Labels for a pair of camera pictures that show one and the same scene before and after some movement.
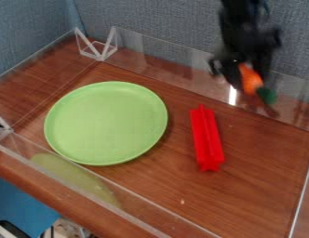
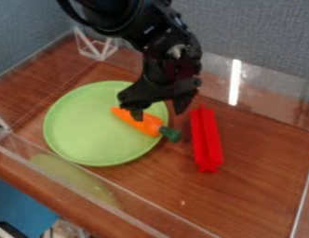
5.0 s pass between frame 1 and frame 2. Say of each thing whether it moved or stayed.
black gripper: moved
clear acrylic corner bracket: stayed
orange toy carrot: moved
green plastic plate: stayed
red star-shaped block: stayed
